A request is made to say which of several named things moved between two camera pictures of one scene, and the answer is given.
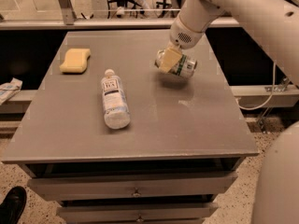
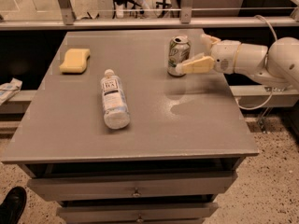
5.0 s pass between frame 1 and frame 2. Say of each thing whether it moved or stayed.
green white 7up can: moved
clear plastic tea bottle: stayed
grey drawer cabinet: stayed
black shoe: stayed
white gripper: moved
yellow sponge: stayed
